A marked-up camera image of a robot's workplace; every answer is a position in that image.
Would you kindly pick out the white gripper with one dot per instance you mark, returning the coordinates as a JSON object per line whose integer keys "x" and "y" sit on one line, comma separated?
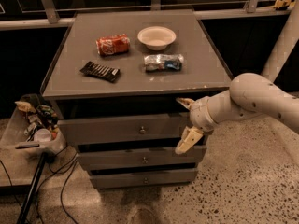
{"x": 198, "y": 115}

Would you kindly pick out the grey top drawer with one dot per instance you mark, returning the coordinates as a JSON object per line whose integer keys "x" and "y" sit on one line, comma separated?
{"x": 122, "y": 129}

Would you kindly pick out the grey drawer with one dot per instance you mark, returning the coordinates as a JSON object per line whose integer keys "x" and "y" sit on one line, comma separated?
{"x": 144, "y": 179}
{"x": 139, "y": 158}
{"x": 122, "y": 129}

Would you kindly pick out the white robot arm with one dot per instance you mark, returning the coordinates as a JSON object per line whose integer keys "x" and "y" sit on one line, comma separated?
{"x": 249, "y": 95}

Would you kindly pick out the grey middle drawer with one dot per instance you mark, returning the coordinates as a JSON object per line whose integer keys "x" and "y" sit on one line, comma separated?
{"x": 139, "y": 158}

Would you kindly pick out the grey drawer cabinet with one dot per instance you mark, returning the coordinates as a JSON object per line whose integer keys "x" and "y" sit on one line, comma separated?
{"x": 136, "y": 92}

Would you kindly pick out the grey bottom drawer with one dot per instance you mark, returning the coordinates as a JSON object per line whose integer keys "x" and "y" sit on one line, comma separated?
{"x": 144, "y": 179}

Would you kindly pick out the silver blue snack bag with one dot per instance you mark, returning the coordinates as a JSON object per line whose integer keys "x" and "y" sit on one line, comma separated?
{"x": 163, "y": 62}

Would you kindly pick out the white paper bowl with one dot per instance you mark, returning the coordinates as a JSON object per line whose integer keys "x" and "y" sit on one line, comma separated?
{"x": 156, "y": 37}

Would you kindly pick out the black striped snack bar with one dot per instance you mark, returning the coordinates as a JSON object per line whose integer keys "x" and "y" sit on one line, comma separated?
{"x": 100, "y": 71}

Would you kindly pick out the orange soda can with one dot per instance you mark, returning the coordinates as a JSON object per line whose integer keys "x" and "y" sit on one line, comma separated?
{"x": 113, "y": 44}

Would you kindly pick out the yellow clamp on railing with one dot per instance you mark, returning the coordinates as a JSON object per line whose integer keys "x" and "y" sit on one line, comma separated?
{"x": 283, "y": 4}

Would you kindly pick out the white cup in bin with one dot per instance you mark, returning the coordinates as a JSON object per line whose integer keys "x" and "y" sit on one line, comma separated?
{"x": 42, "y": 135}

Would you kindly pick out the black pole stand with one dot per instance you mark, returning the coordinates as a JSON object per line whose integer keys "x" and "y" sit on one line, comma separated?
{"x": 32, "y": 190}

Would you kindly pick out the metal railing frame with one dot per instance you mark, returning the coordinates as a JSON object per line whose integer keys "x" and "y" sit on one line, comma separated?
{"x": 18, "y": 13}

